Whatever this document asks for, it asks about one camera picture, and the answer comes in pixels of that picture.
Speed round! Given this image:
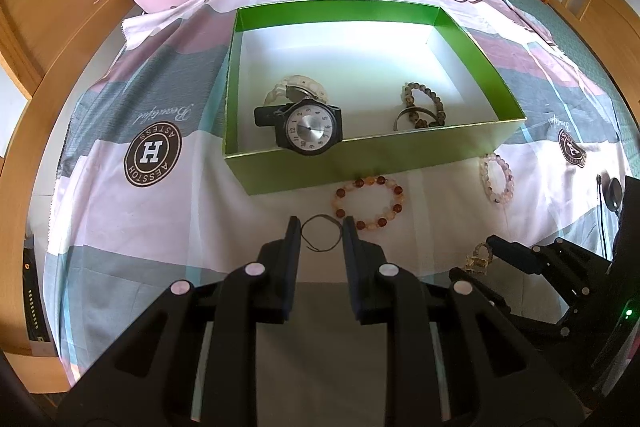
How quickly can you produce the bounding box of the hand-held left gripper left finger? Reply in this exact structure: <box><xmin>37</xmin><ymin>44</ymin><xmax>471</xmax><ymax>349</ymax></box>
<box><xmin>59</xmin><ymin>216</ymin><xmax>304</xmax><ymax>427</ymax></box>

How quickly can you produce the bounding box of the thin black cord loop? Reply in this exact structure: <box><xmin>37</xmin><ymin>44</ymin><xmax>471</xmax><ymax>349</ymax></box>
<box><xmin>301</xmin><ymin>214</ymin><xmax>342</xmax><ymax>254</ymax></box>

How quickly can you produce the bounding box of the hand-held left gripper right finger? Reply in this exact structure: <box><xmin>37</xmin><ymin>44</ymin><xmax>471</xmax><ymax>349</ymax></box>
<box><xmin>342</xmin><ymin>217</ymin><xmax>586</xmax><ymax>427</ymax></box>

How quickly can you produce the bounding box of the orange bead bracelet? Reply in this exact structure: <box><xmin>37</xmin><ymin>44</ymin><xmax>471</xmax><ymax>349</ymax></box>
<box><xmin>333</xmin><ymin>175</ymin><xmax>406</xmax><ymax>231</ymax></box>

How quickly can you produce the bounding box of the black wrist watch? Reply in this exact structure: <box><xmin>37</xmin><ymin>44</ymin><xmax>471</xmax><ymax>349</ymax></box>
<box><xmin>253</xmin><ymin>98</ymin><xmax>344</xmax><ymax>156</ymax></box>

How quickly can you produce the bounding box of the grey-brown bead bracelet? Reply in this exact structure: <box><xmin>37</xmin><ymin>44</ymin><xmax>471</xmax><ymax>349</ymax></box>
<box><xmin>400</xmin><ymin>81</ymin><xmax>447</xmax><ymax>128</ymax></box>

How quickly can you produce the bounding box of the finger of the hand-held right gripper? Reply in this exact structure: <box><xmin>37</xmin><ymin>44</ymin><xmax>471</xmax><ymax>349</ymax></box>
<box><xmin>448</xmin><ymin>267</ymin><xmax>571</xmax><ymax>340</ymax></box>
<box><xmin>486</xmin><ymin>234</ymin><xmax>618</xmax><ymax>295</ymax></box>

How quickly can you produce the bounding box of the cream white wrist watch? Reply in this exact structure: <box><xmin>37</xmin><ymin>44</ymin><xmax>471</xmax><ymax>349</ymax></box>
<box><xmin>264</xmin><ymin>75</ymin><xmax>329</xmax><ymax>108</ymax></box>

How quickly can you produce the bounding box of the black electronic device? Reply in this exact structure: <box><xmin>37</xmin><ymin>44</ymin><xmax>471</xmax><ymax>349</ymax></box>
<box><xmin>21</xmin><ymin>231</ymin><xmax>54</xmax><ymax>356</ymax></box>

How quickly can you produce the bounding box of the pink crystal bead bracelet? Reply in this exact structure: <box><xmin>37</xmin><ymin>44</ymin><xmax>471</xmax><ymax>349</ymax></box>
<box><xmin>479</xmin><ymin>152</ymin><xmax>516</xmax><ymax>206</ymax></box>

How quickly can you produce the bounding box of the silver metal bangle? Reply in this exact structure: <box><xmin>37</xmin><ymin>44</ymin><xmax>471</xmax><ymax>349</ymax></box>
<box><xmin>393</xmin><ymin>106</ymin><xmax>442</xmax><ymax>132</ymax></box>

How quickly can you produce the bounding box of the wooden headboard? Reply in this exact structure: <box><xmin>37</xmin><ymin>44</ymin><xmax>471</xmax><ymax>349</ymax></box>
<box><xmin>0</xmin><ymin>0</ymin><xmax>148</xmax><ymax>393</ymax></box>

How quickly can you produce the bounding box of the green cardboard box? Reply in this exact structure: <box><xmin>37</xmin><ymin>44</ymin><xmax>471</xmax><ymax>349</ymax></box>
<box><xmin>223</xmin><ymin>0</ymin><xmax>527</xmax><ymax>196</ymax></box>

